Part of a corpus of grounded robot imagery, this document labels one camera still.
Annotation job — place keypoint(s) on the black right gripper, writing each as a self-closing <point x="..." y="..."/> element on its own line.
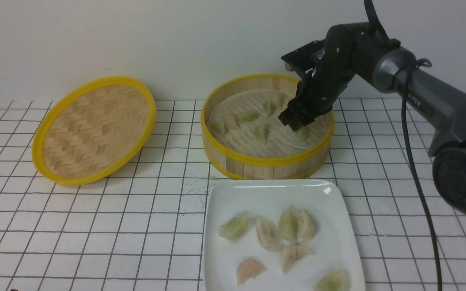
<point x="326" y="82"/>

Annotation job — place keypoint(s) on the green dumpling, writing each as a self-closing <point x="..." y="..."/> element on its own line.
<point x="235" y="227"/>
<point x="248" y="116"/>
<point x="269" y="108"/>
<point x="218" y="127"/>
<point x="260" y="132"/>
<point x="302" y="134"/>
<point x="288" y="225"/>

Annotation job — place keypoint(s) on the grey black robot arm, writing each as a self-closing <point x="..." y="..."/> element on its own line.
<point x="390" y="68"/>

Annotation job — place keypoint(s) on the beige dumpling on plate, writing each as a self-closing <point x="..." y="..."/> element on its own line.
<point x="267" y="234"/>
<point x="307" y="227"/>

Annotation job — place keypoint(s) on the white square plate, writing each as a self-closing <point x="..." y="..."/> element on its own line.
<point x="334" y="244"/>

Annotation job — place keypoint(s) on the beige dumpling lower plate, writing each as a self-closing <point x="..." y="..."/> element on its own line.
<point x="291" y="254"/>

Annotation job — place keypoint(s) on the pink dumpling on plate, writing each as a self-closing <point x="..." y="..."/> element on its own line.
<point x="248" y="269"/>

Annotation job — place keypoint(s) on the green dumpling plate corner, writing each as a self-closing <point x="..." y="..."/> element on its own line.
<point x="336" y="280"/>

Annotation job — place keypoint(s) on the green dumpling in steamer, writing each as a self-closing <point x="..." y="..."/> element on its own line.
<point x="269" y="108"/>
<point x="218" y="127"/>
<point x="248" y="116"/>
<point x="260" y="132"/>

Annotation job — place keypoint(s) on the white mesh steamer liner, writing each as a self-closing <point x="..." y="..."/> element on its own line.
<point x="280" y="141"/>

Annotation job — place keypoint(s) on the bamboo steamer basket yellow rim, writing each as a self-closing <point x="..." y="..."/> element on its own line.
<point x="242" y="167"/>

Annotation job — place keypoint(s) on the pink dumpling in steamer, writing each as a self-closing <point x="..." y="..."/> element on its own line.
<point x="231" y="122"/>

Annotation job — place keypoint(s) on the bamboo steamer lid yellow rim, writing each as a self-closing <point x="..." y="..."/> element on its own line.
<point x="94" y="131"/>

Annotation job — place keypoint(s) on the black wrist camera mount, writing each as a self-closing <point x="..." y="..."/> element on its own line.
<point x="304" y="59"/>

